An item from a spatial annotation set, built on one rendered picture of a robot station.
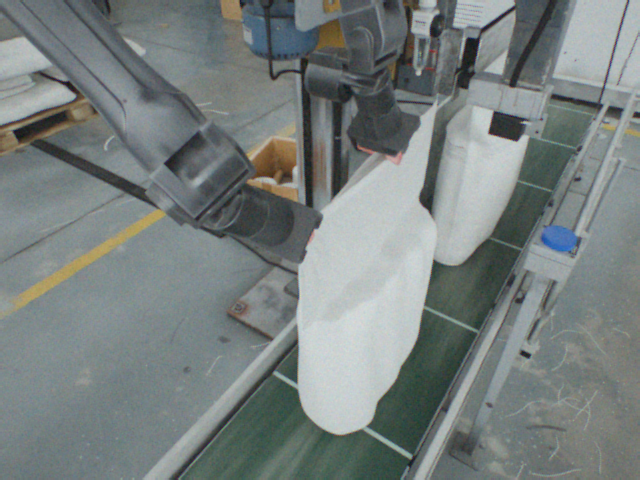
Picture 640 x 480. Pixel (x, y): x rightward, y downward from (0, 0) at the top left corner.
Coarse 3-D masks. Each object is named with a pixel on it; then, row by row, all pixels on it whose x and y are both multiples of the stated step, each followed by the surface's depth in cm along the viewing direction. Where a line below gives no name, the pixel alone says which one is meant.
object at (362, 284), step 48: (384, 192) 79; (336, 240) 70; (384, 240) 89; (432, 240) 97; (336, 288) 77; (384, 288) 82; (336, 336) 79; (384, 336) 89; (336, 384) 87; (384, 384) 103; (336, 432) 101
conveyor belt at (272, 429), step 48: (528, 144) 210; (576, 144) 210; (528, 192) 180; (528, 240) 171; (432, 288) 141; (480, 288) 141; (432, 336) 127; (288, 384) 115; (432, 384) 115; (240, 432) 106; (288, 432) 106; (384, 432) 106
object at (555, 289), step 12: (624, 132) 173; (612, 156) 141; (612, 168) 134; (600, 192) 139; (576, 216) 158; (588, 216) 145; (552, 288) 118; (552, 300) 120; (540, 312) 124; (540, 324) 126; (528, 336) 132
